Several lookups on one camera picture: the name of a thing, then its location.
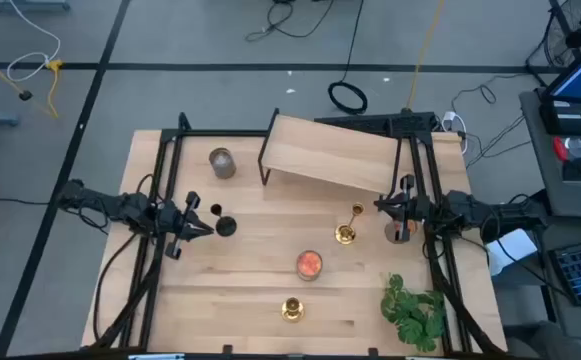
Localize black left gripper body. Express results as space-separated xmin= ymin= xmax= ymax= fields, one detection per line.
xmin=158 ymin=191 xmax=202 ymax=261

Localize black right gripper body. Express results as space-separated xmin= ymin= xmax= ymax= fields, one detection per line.
xmin=398 ymin=174 xmax=434 ymax=243

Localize orange candle jar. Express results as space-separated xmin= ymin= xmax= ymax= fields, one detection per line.
xmin=383 ymin=217 xmax=419 ymax=245
xmin=295 ymin=249 xmax=324 ymax=282

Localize black candlestick holder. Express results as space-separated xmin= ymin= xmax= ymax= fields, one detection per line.
xmin=209 ymin=202 xmax=239 ymax=238

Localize gold candlestick holder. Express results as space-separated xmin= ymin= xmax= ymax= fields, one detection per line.
xmin=334 ymin=201 xmax=366 ymax=246
xmin=280 ymin=296 xmax=306 ymax=324

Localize grey candle jar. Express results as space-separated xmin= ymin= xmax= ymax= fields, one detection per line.
xmin=208 ymin=146 xmax=237 ymax=180

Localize wooden shelf riser black legs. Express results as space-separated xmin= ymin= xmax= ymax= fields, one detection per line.
xmin=257 ymin=107 xmax=407 ymax=197

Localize white paper sheet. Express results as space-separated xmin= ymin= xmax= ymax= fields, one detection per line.
xmin=484 ymin=228 xmax=539 ymax=277

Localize green artificial leaf plant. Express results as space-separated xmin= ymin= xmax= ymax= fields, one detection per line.
xmin=379 ymin=273 xmax=447 ymax=354

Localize grey side desk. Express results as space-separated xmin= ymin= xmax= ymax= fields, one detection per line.
xmin=518 ymin=88 xmax=581 ymax=217

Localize small black box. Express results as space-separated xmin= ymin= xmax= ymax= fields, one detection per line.
xmin=562 ymin=156 xmax=581 ymax=184

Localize black label printer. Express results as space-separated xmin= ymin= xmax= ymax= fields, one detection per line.
xmin=539 ymin=99 xmax=581 ymax=137

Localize black floor fan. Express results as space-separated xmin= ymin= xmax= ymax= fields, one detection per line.
xmin=525 ymin=0 xmax=581 ymax=87

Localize black aluminium frame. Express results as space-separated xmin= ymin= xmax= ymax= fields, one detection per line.
xmin=89 ymin=111 xmax=509 ymax=359

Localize black coiled cable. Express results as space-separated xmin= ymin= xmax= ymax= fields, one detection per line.
xmin=326 ymin=0 xmax=369 ymax=116

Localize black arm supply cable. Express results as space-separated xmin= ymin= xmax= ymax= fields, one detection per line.
xmin=91 ymin=231 xmax=142 ymax=347

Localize thin black desk cables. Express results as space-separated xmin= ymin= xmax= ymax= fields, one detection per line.
xmin=450 ymin=73 xmax=534 ymax=169

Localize red handled tool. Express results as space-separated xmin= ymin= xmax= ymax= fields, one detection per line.
xmin=553 ymin=136 xmax=570 ymax=163

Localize long yellow cable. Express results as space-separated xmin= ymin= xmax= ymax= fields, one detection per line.
xmin=406 ymin=0 xmax=446 ymax=112

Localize black looped floor cable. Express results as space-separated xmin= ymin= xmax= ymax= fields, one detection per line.
xmin=244 ymin=0 xmax=336 ymax=43

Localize yellow plug cable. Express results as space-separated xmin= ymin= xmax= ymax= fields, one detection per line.
xmin=44 ymin=58 xmax=66 ymax=120

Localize white floor cable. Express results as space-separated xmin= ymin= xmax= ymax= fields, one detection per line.
xmin=5 ymin=0 xmax=63 ymax=84

